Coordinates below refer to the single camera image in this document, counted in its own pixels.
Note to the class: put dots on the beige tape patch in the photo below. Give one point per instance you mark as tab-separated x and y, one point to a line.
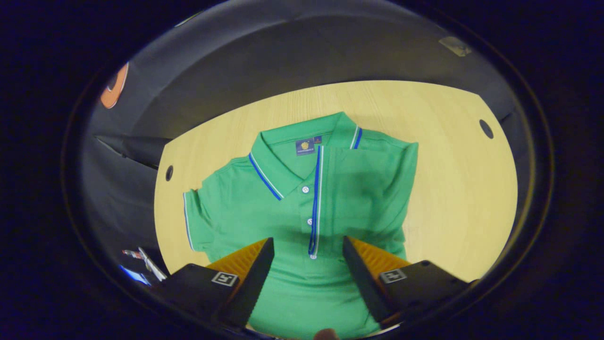
455	46

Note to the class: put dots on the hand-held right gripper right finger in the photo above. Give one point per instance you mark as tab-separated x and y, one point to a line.
363	278

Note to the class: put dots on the black table grommet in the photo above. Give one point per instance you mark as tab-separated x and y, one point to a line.
169	173

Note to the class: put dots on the green T-shirt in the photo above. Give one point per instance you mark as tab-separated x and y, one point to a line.
358	198

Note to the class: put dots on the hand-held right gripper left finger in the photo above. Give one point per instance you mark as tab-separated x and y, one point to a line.
250	283

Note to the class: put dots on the white and blue object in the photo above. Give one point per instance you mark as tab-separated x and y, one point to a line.
150	267

